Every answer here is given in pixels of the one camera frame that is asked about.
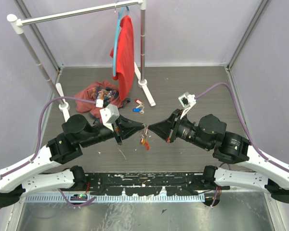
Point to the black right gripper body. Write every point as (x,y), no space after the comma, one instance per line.
(177,113)

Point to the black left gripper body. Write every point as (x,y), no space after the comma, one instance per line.
(117,133)

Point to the red carabiner keyring with chain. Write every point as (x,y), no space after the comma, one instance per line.
(143,138)

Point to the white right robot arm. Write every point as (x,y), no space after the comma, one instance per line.
(268,175)

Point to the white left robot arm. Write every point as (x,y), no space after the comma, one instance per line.
(28,175)

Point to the key with blue tag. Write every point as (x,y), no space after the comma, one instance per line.
(138,110)

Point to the key with red tag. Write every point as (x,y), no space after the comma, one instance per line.
(139,102)

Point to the crumpled maroon t-shirt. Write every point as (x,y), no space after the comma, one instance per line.
(99,95)

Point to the red hanging t-shirt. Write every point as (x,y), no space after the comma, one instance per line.
(125,69)

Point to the small circuit board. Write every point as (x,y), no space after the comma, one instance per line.
(79,197)

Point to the blue clothes hanger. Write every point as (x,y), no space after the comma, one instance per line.
(123,10)

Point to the white metal clothes rack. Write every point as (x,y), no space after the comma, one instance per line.
(81,38)

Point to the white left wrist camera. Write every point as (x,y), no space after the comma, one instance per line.
(109,115)

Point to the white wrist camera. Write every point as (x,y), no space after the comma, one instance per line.
(187,101)
(109,115)

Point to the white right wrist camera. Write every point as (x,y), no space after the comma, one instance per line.
(187,101)

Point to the perforated cable duct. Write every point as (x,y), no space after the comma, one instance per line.
(162,198)

